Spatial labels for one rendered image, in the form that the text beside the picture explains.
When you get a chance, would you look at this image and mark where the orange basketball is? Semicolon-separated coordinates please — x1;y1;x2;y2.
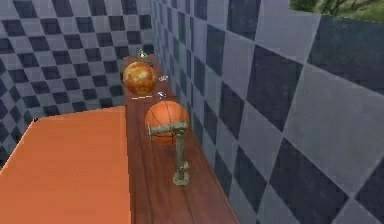
144;100;191;145

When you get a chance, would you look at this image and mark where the mottled orange ball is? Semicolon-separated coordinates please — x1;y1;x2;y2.
122;61;158;96

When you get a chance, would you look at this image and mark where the small brass faucet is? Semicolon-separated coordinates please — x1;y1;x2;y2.
136;48;150;62

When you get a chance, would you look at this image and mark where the dark wooden shelf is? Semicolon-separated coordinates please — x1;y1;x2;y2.
123;54;241;224

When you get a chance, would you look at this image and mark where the orange bathtub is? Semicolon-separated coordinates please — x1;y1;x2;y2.
0;105;132;224

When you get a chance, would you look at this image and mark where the window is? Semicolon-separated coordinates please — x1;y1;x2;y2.
288;0;384;24

